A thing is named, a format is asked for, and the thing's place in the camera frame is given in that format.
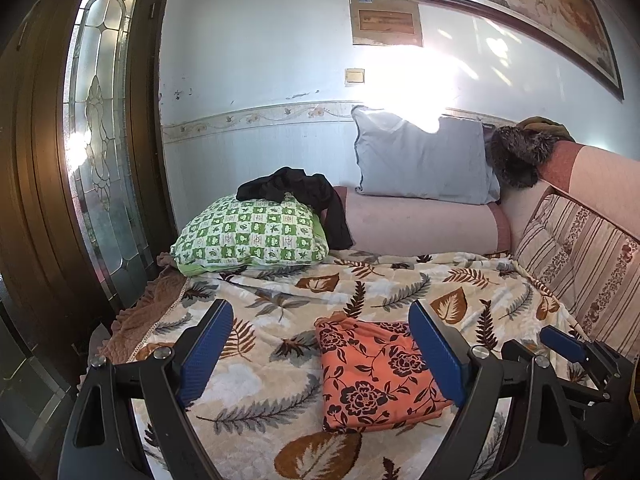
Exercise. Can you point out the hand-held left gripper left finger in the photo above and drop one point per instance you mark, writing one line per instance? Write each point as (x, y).
(207, 350)

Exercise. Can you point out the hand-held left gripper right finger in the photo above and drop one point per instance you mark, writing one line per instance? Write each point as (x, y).
(440, 355)

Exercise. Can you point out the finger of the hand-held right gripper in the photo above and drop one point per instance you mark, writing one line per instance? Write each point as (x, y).
(515, 349)
(565, 342)

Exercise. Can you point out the orange floral shirt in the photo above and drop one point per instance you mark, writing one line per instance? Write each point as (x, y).
(370, 375)

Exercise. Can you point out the brown quilted bedspread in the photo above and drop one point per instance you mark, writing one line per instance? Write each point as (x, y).
(145, 310)

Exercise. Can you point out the striped sofa cushion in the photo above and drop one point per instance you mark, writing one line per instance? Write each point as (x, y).
(575, 260)

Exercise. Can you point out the leaf print blanket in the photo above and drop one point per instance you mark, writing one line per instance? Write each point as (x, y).
(280, 305)

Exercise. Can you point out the green checked pillow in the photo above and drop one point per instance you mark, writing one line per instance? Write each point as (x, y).
(250, 232)

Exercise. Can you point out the pink bolster cushion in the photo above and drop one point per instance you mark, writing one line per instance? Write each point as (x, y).
(420, 225)

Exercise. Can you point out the pink sofa backrest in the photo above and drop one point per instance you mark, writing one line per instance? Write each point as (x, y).
(595, 170)

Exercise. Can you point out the black garment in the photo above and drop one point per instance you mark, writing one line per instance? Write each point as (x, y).
(300, 190)

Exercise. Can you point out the dark fur trimmed garment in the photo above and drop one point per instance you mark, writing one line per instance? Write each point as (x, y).
(520, 155)

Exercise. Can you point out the light blue pillow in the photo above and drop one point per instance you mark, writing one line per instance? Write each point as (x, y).
(420, 160)

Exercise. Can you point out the olive garment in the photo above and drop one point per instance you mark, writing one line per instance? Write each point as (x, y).
(545, 127)

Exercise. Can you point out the wooden door with leaded glass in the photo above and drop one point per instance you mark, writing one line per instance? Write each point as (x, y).
(40, 185)

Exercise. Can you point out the beige light switch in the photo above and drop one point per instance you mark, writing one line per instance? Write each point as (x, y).
(355, 75)

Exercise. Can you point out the framed wall plaque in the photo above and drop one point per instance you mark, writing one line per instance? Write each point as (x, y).
(386, 21)

